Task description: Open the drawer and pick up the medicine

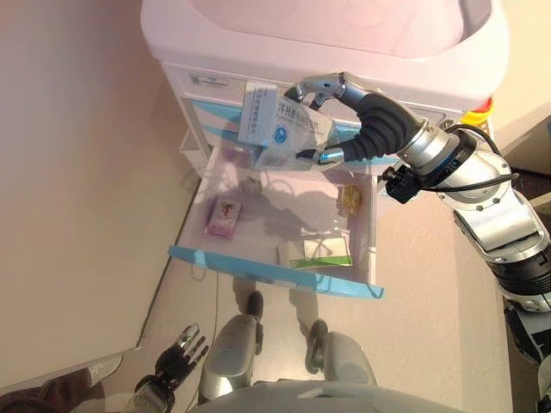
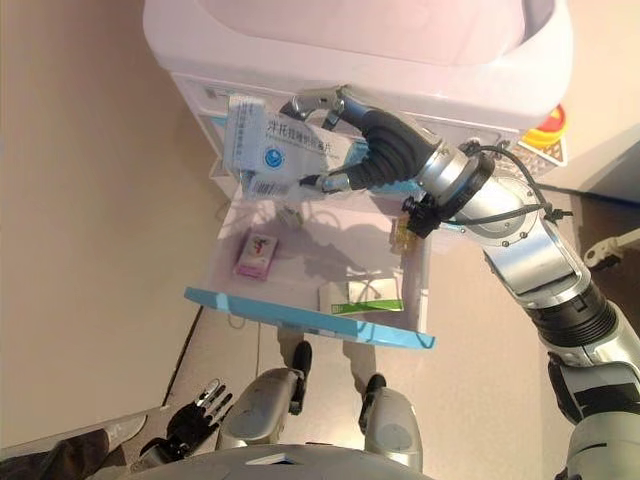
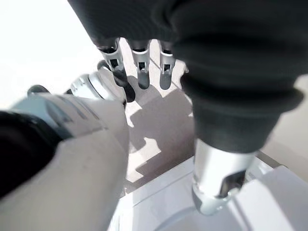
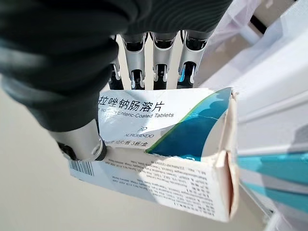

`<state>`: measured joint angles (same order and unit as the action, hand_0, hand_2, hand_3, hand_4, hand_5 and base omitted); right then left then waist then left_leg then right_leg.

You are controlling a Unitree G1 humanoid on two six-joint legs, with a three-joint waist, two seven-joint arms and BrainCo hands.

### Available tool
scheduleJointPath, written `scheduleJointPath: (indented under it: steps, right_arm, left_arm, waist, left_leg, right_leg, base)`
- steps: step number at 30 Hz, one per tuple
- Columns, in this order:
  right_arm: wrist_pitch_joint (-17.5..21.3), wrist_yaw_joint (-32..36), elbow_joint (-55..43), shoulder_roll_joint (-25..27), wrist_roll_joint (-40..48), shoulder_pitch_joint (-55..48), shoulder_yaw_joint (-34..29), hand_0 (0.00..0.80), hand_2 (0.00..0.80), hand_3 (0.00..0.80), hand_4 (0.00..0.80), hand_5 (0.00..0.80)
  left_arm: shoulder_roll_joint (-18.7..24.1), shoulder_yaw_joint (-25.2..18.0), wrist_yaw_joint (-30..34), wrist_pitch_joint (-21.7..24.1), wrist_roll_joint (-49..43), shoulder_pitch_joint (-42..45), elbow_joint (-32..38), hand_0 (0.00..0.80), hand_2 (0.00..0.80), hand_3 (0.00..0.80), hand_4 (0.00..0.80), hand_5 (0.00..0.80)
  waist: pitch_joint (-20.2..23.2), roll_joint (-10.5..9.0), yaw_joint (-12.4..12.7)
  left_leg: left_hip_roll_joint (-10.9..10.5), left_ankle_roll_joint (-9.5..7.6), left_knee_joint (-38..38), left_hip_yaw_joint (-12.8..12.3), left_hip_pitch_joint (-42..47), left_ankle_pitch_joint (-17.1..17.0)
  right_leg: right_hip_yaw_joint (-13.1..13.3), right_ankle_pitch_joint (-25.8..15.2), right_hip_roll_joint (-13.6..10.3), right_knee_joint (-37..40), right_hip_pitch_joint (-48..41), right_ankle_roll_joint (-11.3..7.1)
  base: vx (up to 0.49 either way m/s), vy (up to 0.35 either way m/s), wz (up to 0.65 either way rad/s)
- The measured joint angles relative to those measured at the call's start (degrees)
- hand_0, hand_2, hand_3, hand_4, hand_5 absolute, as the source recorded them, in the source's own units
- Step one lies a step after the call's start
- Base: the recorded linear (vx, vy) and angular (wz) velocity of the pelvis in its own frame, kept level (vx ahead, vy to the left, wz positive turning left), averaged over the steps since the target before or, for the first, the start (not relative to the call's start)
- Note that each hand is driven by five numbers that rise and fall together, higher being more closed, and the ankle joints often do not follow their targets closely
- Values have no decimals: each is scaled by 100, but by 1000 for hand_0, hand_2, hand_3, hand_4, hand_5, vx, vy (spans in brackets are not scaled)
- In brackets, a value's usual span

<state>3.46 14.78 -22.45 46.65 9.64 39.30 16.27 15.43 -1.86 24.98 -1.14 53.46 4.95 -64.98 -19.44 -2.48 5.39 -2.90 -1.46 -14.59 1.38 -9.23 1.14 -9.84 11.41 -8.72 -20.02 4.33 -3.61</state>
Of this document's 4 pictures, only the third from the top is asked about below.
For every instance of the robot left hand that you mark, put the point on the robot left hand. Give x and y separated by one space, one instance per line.
216 60

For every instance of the white medical cart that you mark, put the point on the white medical cart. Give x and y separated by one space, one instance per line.
264 204

